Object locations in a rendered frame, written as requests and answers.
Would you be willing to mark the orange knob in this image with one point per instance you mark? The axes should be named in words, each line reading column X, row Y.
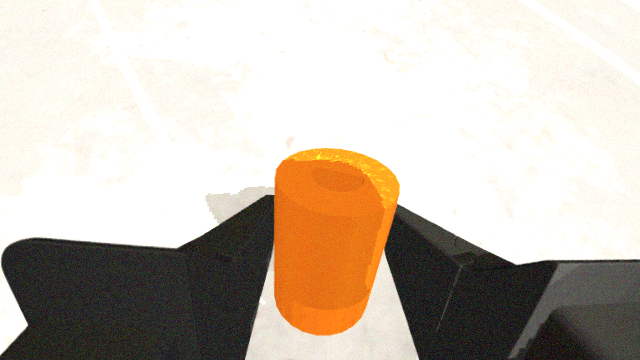
column 332, row 212

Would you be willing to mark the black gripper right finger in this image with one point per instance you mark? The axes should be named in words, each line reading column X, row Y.
column 462, row 302

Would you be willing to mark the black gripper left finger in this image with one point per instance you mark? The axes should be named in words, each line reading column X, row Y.
column 205, row 292

